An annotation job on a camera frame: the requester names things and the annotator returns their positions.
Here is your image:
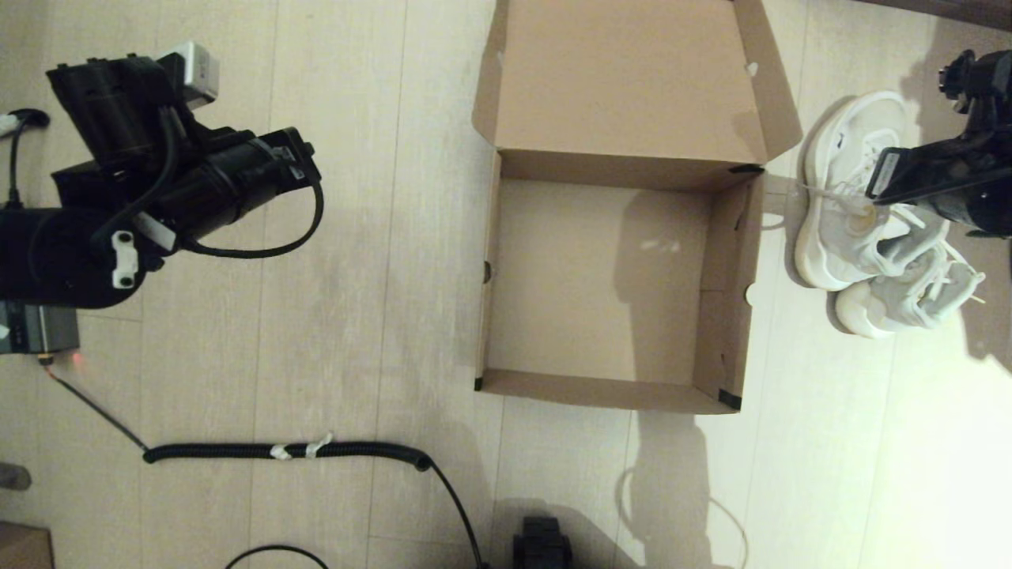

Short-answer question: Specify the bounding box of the brown cardboard shoe box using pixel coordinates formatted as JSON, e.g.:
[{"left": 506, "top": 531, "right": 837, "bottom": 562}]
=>
[{"left": 471, "top": 0, "right": 804, "bottom": 415}]

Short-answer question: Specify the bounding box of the small brown cardboard carton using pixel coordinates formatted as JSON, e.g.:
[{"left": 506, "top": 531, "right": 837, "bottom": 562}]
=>
[{"left": 0, "top": 522, "right": 55, "bottom": 569}]

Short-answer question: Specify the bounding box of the black cable with spiral wrap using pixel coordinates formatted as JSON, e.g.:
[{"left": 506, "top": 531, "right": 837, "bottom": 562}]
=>
[{"left": 41, "top": 354, "right": 491, "bottom": 569}]

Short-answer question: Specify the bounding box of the grey power adapter box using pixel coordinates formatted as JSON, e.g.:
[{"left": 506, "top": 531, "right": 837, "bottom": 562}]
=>
[{"left": 0, "top": 300, "right": 81, "bottom": 358}]

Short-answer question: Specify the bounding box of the black plug cable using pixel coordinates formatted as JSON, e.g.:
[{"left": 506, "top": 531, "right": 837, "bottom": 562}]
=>
[{"left": 4, "top": 109, "right": 51, "bottom": 211}]

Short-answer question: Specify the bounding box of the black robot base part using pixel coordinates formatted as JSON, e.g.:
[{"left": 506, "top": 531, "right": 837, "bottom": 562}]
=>
[{"left": 512, "top": 517, "right": 572, "bottom": 569}]

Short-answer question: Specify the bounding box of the white mesh sneaker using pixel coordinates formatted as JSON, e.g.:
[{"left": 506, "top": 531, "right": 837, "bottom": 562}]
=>
[{"left": 833, "top": 225, "right": 987, "bottom": 340}]

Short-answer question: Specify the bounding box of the white cable clip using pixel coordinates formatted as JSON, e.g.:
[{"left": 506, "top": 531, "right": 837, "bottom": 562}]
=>
[{"left": 110, "top": 230, "right": 138, "bottom": 290}]

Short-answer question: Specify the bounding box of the black cable loop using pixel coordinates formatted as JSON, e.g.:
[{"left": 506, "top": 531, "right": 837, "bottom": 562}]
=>
[{"left": 225, "top": 545, "right": 330, "bottom": 569}]

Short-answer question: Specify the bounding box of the white sneaker yellow insole logo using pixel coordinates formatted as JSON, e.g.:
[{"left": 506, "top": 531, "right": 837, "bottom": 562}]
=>
[{"left": 792, "top": 90, "right": 935, "bottom": 292}]

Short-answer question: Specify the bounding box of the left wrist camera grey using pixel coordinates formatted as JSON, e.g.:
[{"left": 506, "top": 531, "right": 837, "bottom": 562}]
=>
[{"left": 160, "top": 43, "right": 221, "bottom": 109}]

